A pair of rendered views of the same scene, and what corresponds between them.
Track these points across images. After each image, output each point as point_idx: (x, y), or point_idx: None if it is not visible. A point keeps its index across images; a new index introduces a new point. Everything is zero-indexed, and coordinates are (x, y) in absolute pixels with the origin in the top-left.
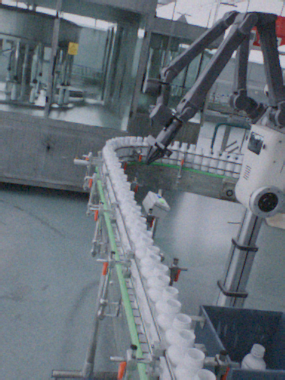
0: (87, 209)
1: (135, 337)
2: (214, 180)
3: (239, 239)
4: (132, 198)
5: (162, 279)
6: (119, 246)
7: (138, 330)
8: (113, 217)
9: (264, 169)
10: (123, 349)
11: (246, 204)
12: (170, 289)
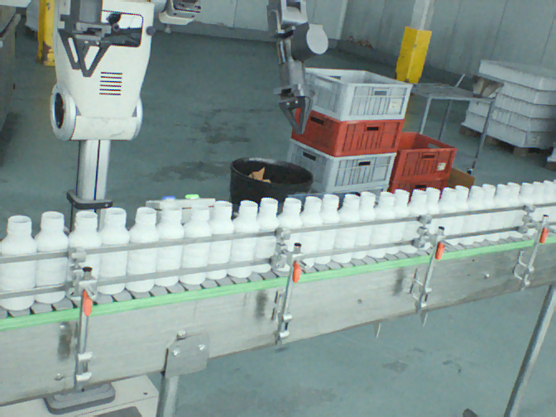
0: (83, 370)
1: (480, 248)
2: None
3: (98, 194)
4: (296, 199)
5: (472, 192)
6: (329, 266)
7: (471, 246)
8: (280, 257)
9: (146, 65)
10: (453, 284)
11: (121, 133)
12: (484, 188)
